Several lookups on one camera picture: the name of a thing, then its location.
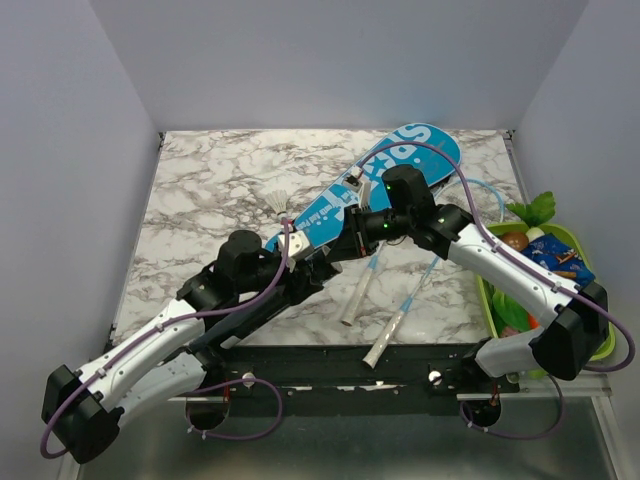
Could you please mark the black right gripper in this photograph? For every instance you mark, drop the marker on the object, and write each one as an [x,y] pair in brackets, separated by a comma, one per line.
[354,241]

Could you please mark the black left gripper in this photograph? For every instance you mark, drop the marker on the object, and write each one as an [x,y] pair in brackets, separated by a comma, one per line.
[305,286]

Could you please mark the black shuttlecock tube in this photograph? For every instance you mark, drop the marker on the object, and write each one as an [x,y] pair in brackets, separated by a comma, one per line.
[233,328]

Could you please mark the white feather shuttlecock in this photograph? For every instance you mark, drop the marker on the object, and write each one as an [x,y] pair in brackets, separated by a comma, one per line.
[277,200]

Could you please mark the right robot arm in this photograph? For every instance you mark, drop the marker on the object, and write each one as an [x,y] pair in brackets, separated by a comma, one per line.
[437,228]

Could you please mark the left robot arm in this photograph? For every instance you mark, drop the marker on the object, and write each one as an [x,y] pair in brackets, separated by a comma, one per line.
[86,408]

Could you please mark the badminton racket left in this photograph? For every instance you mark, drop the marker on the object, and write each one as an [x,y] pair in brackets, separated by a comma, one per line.
[353,305]

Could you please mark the badminton racket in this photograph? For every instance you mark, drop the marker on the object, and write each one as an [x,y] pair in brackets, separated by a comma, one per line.
[490,204]
[353,305]

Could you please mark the badminton racket right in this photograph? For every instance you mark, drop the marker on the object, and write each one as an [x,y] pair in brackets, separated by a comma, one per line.
[490,204]

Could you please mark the brown toy mushroom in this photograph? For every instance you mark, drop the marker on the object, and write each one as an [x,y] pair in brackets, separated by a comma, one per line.
[516,240]

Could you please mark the purple toy onion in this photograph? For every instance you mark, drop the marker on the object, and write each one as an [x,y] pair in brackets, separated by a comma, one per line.
[508,331]

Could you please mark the green toy leaf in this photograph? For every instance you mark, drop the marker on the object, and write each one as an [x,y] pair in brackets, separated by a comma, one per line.
[538,212]

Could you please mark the blue snack bag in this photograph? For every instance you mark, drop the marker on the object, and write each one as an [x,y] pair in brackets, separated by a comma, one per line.
[563,260]

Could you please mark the orange toy carrot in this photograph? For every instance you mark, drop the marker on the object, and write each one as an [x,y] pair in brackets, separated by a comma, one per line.
[532,322]

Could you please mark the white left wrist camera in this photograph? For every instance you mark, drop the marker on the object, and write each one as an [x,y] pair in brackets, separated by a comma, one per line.
[296,247]

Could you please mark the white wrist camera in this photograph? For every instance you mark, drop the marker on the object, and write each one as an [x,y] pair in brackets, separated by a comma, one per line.
[362,187]
[296,247]

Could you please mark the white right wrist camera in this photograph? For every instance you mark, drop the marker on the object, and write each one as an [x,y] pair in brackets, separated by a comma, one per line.
[362,187]

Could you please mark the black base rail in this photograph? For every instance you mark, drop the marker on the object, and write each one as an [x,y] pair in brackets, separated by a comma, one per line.
[325,380]

